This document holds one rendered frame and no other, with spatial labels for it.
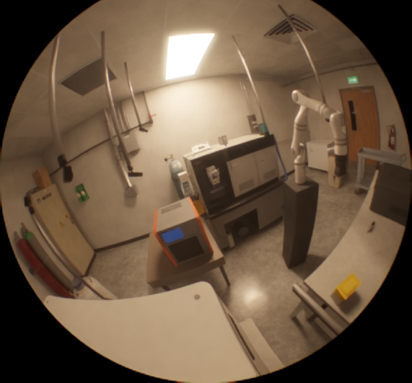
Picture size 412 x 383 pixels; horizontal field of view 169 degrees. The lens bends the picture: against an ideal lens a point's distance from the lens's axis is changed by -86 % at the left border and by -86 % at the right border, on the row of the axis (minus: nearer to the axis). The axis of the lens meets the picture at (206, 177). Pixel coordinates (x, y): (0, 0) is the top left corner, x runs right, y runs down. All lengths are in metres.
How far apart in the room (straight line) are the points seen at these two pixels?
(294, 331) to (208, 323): 1.50
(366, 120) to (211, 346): 4.28
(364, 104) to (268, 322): 4.38
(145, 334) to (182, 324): 0.07
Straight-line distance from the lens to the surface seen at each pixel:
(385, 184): 1.31
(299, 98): 0.93
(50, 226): 3.21
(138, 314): 0.30
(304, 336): 1.72
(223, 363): 0.23
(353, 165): 4.58
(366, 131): 4.27
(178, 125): 2.64
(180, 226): 1.04
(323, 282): 0.88
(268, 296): 1.77
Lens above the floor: 1.67
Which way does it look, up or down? 17 degrees down
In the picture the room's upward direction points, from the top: 17 degrees counter-clockwise
